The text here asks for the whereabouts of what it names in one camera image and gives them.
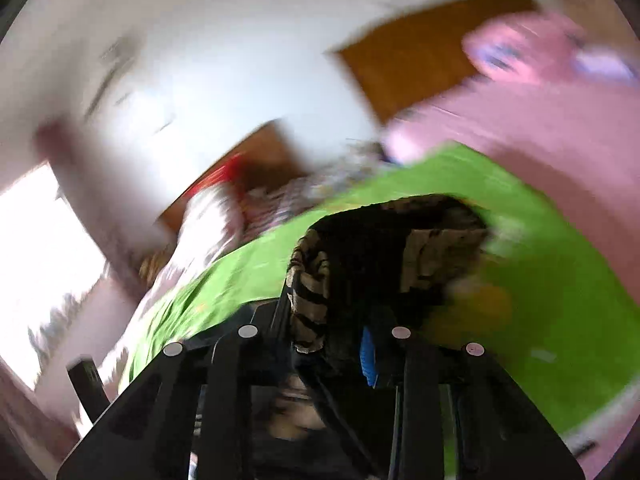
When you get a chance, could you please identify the large wooden headboard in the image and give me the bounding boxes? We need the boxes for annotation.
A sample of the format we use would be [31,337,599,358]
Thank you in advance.
[325,0,543,126]

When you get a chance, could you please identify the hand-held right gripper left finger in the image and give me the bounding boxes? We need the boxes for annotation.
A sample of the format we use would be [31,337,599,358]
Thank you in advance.
[57,300,293,480]

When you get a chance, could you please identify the black rose print pants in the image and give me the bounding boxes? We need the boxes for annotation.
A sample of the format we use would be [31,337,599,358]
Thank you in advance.
[285,194,501,376]

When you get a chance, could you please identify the white wall air conditioner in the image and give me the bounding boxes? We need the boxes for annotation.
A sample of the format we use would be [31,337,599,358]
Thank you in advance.
[82,35,146,121]

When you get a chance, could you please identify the mauve curtain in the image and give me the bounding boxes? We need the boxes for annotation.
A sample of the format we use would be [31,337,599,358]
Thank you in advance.
[32,115,173,281]
[0,355,76,466]

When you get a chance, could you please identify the checkered cloth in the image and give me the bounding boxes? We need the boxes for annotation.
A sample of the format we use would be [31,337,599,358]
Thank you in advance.
[250,175,351,231]

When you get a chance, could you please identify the red patterned pillow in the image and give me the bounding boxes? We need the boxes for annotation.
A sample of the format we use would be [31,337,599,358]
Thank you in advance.
[182,155,246,201]

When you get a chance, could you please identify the bright window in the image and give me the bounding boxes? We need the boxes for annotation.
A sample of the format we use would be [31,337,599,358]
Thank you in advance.
[0,162,111,391]

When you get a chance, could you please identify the green printed blanket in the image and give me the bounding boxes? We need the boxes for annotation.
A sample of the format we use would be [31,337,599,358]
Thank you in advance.
[117,142,640,441]

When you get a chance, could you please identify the folded pink quilt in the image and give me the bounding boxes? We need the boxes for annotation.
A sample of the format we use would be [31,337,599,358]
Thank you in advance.
[462,10,640,86]

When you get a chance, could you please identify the white floral quilt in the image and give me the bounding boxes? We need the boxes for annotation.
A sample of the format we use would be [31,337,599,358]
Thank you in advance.
[130,185,251,321]

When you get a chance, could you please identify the pink bed sheet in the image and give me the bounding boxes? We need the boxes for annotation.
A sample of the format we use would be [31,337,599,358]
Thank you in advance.
[382,80,640,281]

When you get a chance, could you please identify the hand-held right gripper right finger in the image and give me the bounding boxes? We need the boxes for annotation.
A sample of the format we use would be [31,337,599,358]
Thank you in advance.
[359,326,586,480]

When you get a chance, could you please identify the small wooden headboard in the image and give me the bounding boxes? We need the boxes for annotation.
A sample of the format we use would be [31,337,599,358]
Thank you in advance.
[157,120,313,233]

